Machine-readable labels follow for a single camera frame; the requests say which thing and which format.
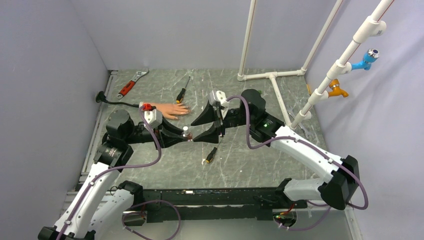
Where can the mannequin hand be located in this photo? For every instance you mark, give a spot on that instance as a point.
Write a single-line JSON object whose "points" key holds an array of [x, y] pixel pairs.
{"points": [[172, 111]]}

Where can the red handled adjustable wrench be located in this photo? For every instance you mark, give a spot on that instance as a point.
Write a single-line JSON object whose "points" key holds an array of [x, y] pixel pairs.
{"points": [[126, 89]]}

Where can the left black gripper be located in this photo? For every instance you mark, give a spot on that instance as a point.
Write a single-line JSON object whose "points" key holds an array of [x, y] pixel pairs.
{"points": [[168, 138]]}

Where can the red glitter nail polish bottle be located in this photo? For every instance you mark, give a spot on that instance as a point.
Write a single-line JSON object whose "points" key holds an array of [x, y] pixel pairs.
{"points": [[187, 133]]}

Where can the white pvc pipe frame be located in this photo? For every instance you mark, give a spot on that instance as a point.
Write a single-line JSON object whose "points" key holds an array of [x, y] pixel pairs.
{"points": [[347, 33]]}

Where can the orange pipe valve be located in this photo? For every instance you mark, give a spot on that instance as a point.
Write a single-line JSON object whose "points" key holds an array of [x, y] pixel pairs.
{"points": [[335, 89]]}

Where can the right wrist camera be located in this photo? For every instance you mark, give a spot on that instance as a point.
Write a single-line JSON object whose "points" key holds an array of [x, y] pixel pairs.
{"points": [[218, 100]]}

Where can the silver spanner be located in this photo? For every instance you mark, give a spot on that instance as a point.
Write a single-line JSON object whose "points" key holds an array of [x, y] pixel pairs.
{"points": [[307, 133]]}

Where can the far black yellow screwdriver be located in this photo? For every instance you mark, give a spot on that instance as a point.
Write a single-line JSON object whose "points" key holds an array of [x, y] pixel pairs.
{"points": [[181, 94]]}

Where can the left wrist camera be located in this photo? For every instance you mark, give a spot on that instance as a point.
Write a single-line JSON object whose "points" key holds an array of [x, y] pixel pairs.
{"points": [[150, 115]]}

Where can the black yellow screwdriver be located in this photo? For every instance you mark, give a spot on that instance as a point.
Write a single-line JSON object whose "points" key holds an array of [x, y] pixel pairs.
{"points": [[181, 94], [210, 157]]}

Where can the blue pipe valve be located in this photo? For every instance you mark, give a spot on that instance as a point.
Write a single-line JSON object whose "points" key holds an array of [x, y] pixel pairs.
{"points": [[368, 58]]}

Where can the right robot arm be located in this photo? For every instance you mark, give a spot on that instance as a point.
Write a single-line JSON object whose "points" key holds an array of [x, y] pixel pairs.
{"points": [[338, 177]]}

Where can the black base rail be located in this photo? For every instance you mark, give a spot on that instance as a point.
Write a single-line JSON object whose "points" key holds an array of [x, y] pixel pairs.
{"points": [[160, 205]]}

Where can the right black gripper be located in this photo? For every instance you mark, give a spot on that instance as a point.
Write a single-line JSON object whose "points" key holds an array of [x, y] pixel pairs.
{"points": [[212, 134]]}

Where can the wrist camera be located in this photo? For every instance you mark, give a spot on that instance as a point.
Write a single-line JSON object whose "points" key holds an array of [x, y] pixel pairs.
{"points": [[218, 100], [150, 115]]}

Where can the near black yellow screwdriver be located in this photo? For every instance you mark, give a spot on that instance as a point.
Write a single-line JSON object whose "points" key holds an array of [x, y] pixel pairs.
{"points": [[210, 157]]}

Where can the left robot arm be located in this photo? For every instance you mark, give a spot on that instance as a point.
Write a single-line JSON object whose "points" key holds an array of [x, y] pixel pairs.
{"points": [[86, 218]]}

